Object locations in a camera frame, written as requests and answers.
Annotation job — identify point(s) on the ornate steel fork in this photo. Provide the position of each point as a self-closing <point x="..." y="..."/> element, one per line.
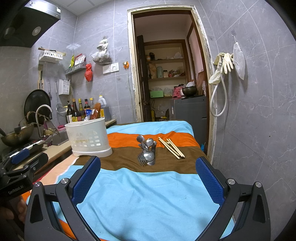
<point x="140" y="156"/>

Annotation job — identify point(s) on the white plastic utensil holder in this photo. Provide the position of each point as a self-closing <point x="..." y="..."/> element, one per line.
<point x="89" y="138"/>

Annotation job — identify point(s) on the white plastic bag on wall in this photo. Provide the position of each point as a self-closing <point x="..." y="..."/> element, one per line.
<point x="102" y="56"/>

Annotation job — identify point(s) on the red plastic bag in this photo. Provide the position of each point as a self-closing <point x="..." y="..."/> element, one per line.
<point x="88" y="72"/>

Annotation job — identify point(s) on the black bowl on cabinet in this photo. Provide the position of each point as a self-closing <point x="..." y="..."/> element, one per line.
<point x="190" y="91"/>

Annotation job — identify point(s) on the dark sauce bottle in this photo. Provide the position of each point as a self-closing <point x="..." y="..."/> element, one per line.
<point x="76" y="115"/>

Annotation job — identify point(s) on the large oil jug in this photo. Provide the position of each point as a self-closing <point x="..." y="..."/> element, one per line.
<point x="104" y="110"/>

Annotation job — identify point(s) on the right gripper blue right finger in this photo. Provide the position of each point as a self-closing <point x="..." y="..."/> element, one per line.
<point x="210" y="179"/>

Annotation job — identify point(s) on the wire spice shelf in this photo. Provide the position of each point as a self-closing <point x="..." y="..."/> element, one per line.
<point x="76" y="68"/>

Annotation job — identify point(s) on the green box on shelf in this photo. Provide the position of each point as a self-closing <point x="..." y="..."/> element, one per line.
<point x="156" y="94"/>

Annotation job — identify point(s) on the white wall socket panel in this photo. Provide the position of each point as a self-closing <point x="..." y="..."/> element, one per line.
<point x="110" y="68"/>

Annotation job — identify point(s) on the person's left hand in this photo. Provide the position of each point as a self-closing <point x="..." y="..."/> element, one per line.
<point x="20" y="210"/>

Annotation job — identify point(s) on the white rubber gloves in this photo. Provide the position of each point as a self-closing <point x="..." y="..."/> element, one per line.
<point x="224" y="63"/>

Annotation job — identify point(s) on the black range hood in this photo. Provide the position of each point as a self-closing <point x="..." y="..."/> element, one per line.
<point x="30" y="23"/>

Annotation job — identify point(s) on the dark grey cabinet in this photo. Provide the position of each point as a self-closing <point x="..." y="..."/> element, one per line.
<point x="194" y="111"/>

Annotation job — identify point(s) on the striped blue orange brown cloth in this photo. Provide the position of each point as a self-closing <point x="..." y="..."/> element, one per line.
<point x="165" y="201"/>

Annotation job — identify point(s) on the wooden chopstick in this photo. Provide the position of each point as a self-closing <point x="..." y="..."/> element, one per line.
<point x="175" y="148"/>
<point x="172" y="148"/>
<point x="168" y="148"/>

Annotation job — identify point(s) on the black wok on wall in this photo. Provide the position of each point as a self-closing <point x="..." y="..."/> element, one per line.
<point x="34" y="100"/>

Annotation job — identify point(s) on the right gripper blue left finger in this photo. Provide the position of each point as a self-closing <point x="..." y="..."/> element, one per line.
<point x="82" y="180"/>

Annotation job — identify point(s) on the brass wok on stove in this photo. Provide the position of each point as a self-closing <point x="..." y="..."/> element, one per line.
<point x="18" y="136"/>

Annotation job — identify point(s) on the clear plastic bag on hook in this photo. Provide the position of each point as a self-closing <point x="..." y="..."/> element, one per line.
<point x="238" y="59"/>

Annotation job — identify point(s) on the wooden shelf unit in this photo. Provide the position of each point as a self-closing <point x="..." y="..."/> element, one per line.
<point x="164" y="66"/>

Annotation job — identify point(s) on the white wall basket rack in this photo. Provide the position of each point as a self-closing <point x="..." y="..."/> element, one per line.
<point x="51" y="56"/>

